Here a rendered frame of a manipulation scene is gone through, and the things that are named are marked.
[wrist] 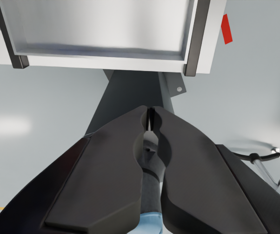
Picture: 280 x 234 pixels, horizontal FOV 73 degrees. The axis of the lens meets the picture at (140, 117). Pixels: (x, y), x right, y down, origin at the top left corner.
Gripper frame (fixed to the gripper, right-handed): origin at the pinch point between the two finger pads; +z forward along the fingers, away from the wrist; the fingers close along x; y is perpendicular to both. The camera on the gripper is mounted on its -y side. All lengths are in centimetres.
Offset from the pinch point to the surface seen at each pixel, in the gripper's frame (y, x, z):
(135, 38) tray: -0.7, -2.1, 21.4
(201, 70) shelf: 4.0, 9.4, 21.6
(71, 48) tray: 1.2, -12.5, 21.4
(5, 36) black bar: -0.4, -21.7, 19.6
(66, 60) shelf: 3.3, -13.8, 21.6
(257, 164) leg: 93, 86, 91
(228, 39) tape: 12, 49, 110
